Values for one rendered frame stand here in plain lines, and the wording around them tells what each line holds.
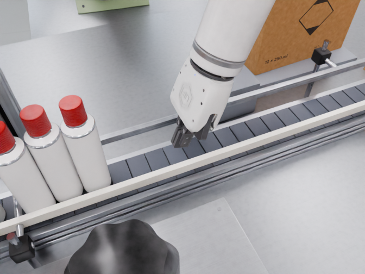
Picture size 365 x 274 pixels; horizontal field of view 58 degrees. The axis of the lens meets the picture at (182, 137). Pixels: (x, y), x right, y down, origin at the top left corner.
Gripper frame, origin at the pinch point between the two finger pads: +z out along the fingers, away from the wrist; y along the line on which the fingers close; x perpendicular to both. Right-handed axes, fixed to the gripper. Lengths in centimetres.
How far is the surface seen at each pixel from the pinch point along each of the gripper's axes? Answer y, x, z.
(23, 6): -271, -1, 100
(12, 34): -228, -13, 105
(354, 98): -0.7, 43.7, -9.1
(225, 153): 4.3, 7.7, 0.7
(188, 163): 4.0, 0.4, 2.9
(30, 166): 1.9, -25.7, 2.5
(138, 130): -3.3, -7.3, 1.1
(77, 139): 1.9, -19.6, -2.5
